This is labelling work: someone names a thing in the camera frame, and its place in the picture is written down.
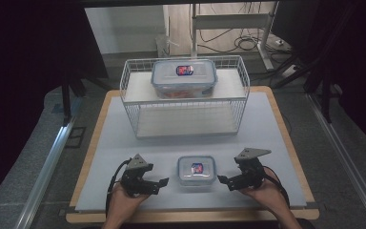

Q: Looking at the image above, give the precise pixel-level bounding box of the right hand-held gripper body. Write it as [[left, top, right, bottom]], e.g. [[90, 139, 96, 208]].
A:
[[227, 147, 273, 193]]

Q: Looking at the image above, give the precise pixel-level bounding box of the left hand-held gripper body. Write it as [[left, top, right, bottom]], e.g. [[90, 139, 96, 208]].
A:
[[119, 154, 155, 197]]

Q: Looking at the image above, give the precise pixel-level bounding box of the small clear plastic food container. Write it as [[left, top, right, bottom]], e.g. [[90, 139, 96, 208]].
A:
[[176, 155, 218, 188]]

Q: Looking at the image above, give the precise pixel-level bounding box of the white wire shelf rack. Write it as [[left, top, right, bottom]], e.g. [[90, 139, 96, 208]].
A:
[[119, 54, 252, 140]]

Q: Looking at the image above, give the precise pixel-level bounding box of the large clear plastic food container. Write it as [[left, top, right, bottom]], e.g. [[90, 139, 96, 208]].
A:
[[150, 58, 219, 100]]

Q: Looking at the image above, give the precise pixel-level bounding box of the person's right hand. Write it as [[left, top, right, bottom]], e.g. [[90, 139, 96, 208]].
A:
[[238, 167, 291, 218]]

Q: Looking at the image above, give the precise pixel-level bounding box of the person's left hand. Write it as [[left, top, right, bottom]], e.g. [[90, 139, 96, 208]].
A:
[[106, 181, 152, 223]]

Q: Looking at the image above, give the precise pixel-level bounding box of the light grey table mat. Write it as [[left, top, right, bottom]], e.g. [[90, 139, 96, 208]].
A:
[[73, 91, 309, 214]]

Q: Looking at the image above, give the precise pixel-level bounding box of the black metal stand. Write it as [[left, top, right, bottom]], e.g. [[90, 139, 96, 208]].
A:
[[303, 62, 336, 124], [60, 72, 88, 126]]

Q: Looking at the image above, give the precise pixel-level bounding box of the white power strip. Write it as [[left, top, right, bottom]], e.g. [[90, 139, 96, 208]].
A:
[[280, 64, 300, 79]]

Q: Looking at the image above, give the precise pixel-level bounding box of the clear plastic bin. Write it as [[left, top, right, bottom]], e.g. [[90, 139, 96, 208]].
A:
[[154, 32, 173, 59]]

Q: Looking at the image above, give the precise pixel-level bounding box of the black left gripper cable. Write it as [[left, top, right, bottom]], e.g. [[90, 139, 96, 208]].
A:
[[105, 157, 132, 218]]

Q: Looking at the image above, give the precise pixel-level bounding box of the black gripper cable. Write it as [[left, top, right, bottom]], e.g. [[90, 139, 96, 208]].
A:
[[261, 164, 292, 208], [105, 157, 132, 218]]

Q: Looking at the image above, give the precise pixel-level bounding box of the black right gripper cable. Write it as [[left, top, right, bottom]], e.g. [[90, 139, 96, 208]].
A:
[[261, 164, 292, 208]]

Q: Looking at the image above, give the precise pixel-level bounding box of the aluminium rail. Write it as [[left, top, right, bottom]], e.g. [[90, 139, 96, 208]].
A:
[[14, 94, 85, 229], [307, 93, 366, 229]]

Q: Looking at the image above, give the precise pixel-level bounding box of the bundle of black floor cables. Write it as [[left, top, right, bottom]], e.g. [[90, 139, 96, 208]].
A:
[[198, 28, 270, 54]]

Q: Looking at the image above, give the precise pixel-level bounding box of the white metal desk frame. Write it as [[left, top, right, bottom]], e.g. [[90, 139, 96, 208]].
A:
[[190, 1, 281, 72]]

